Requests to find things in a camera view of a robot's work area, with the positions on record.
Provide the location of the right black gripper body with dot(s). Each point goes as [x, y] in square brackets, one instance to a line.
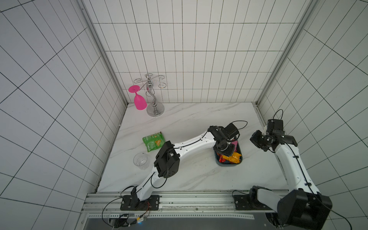
[256, 139]

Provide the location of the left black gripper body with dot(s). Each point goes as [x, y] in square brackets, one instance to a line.
[225, 149]

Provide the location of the yellow tea bag packet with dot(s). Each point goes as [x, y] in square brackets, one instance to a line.
[236, 158]

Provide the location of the red tea bag bottom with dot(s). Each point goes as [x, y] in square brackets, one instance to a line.
[222, 160]

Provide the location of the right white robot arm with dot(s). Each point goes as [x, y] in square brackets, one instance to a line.
[304, 206]

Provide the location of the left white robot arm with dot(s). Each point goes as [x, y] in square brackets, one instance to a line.
[168, 159]

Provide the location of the teal storage box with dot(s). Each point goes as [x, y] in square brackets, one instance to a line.
[229, 164]

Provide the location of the green chips snack bag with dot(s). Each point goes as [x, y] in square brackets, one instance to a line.
[154, 141]

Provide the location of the chrome glass holder stand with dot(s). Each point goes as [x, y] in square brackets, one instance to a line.
[155, 108]

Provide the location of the clear plastic cup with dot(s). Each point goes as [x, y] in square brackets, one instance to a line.
[141, 160]

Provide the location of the pink plastic wine glass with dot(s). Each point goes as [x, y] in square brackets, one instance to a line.
[139, 101]

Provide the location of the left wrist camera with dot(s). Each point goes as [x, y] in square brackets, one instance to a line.
[231, 132]

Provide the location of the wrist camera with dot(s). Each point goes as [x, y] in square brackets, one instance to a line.
[275, 126]
[231, 132]

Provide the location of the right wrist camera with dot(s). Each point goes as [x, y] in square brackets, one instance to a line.
[275, 126]

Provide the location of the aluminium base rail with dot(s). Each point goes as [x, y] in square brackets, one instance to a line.
[105, 206]

